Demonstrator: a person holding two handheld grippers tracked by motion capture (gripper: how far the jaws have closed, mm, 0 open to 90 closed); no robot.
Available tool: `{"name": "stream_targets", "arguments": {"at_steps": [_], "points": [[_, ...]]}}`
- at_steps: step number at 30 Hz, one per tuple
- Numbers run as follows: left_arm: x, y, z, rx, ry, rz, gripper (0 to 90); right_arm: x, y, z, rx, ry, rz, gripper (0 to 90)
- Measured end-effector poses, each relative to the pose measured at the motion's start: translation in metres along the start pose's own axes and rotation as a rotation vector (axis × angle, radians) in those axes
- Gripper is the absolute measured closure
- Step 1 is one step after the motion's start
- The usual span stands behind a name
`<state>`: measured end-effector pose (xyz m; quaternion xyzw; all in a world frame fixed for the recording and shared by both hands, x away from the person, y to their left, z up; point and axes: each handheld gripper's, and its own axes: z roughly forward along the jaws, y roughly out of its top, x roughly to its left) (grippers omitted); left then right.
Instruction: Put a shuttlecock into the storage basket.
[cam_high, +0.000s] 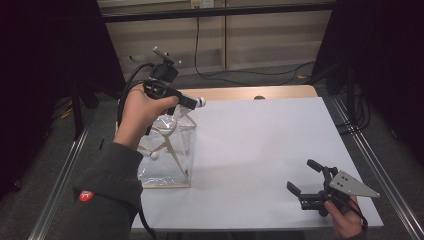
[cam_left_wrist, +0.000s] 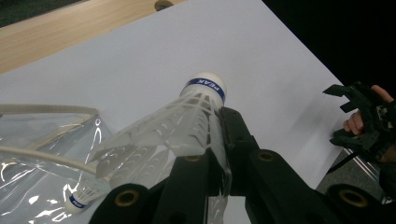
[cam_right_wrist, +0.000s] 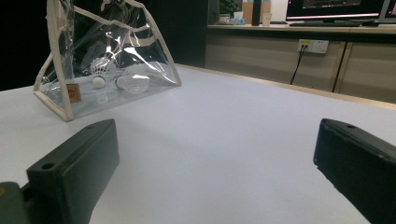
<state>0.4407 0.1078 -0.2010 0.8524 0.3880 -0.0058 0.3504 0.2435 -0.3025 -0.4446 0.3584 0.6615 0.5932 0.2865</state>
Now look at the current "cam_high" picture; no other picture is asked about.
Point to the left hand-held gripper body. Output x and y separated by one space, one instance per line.
163 73

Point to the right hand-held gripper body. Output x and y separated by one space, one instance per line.
348 185

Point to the clear plastic bag beige trim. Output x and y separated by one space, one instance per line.
166 170

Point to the person's left hand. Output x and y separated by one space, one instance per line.
138 113

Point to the person's right hand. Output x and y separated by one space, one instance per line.
346 220

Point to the light wooden table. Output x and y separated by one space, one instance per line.
233 93

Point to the white table cover sheet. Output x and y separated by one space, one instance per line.
250 166

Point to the small dark round object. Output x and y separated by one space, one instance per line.
259 97

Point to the black metal crossbar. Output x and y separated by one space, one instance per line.
216 12

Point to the black metal stand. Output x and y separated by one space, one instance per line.
78 113

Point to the black curtain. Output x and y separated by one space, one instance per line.
383 50
40 66

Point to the aluminium floor rail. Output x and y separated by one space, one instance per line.
63 180
390 186

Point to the white wall socket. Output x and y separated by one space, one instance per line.
201 3

